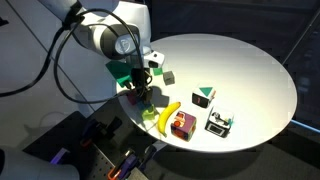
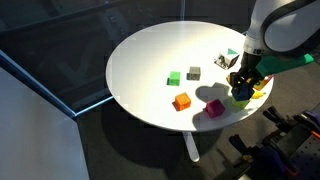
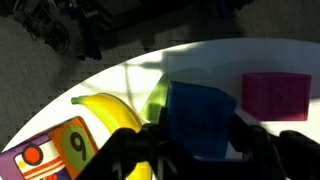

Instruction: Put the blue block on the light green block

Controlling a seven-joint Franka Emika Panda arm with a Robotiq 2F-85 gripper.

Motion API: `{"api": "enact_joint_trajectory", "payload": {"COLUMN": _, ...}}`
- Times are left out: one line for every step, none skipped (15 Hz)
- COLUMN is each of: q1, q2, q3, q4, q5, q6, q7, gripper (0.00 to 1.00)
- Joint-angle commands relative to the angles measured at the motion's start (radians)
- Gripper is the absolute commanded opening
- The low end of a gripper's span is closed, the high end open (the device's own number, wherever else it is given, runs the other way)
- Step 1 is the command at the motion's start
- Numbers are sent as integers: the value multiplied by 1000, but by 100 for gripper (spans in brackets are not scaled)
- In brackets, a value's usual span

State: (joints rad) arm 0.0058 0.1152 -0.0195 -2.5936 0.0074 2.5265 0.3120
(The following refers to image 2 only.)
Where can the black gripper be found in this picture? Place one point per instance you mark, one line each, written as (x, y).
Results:
(250, 65)

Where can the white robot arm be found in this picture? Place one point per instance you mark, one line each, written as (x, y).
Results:
(283, 25)

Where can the light green block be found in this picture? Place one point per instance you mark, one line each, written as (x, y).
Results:
(240, 103)

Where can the magenta block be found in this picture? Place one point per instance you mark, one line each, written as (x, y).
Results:
(215, 108)

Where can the grey block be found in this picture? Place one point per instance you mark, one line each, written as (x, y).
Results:
(194, 73)

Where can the orange block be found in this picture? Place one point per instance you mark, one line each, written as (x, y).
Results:
(182, 101)

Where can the bright green block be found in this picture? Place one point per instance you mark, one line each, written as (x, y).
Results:
(174, 78)

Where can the orange number six cube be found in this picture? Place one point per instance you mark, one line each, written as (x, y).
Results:
(263, 83)

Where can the yellow banana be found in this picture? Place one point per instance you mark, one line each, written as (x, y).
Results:
(258, 95)

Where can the zebra picture cube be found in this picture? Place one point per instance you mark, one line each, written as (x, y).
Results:
(225, 61)

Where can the teal triangle piece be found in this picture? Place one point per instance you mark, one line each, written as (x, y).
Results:
(231, 51)

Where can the black clamp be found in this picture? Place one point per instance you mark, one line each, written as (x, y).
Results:
(277, 117)
(240, 144)

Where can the white table leg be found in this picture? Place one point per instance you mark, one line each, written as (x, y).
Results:
(191, 147)

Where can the perforated metal board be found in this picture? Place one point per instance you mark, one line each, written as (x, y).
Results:
(306, 156)

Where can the white partition panel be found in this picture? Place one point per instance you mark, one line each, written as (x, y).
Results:
(36, 133)

